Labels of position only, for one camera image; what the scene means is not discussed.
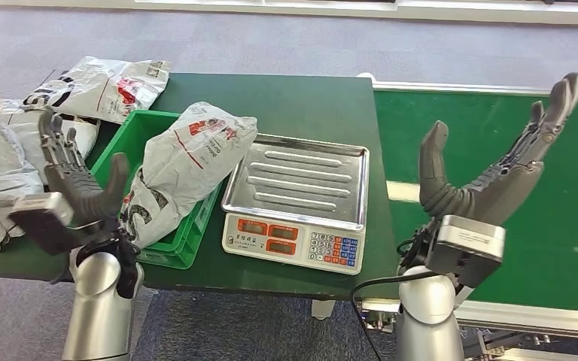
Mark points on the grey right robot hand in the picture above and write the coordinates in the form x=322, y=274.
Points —
x=488, y=197

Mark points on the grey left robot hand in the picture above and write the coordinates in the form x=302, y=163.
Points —
x=82, y=189

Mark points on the white printed courier bag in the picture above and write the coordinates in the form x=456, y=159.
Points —
x=189, y=159

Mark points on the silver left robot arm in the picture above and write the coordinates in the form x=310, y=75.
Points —
x=97, y=314

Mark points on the green conveyor belt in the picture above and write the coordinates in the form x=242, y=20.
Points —
x=493, y=124

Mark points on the bulging white courier bag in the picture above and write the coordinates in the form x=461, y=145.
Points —
x=24, y=134

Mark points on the crumpled grey courier bag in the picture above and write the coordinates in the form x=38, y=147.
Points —
x=0, y=189

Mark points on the green plastic crate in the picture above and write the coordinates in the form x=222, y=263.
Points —
x=139, y=129

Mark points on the flat white courier bag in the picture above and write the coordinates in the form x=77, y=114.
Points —
x=94, y=84

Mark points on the white electronic scale steel tray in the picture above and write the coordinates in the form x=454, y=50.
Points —
x=296, y=174

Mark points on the white table leg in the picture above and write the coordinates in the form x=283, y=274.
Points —
x=323, y=309

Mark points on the dark green table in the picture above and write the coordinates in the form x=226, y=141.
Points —
x=279, y=99

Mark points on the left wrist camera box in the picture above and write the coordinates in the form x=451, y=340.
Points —
x=44, y=219

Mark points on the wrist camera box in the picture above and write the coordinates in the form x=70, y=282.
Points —
x=44, y=219
x=468, y=246

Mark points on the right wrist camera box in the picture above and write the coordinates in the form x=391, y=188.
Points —
x=468, y=246

